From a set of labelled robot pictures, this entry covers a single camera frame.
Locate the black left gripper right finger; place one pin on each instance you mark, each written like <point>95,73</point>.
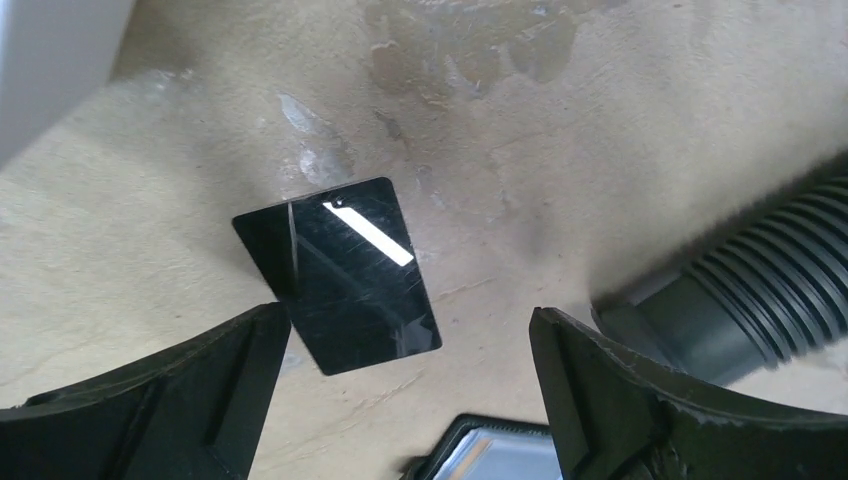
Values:
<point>614,413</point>

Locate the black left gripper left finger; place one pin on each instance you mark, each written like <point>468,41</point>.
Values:
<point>195,410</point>

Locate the black card holder wallet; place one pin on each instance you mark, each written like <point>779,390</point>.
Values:
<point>484,447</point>

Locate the white plastic tray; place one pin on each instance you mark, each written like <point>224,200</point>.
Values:
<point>54,54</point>

